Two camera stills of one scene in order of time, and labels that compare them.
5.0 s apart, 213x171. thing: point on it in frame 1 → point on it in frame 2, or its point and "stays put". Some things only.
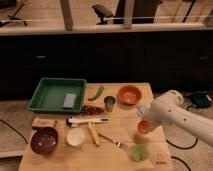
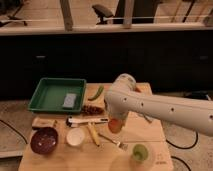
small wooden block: x=43 y=122 stays put
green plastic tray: x=49 y=95 stays put
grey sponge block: x=69 y=100 stays put
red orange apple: x=144 y=126 → x=115 y=125
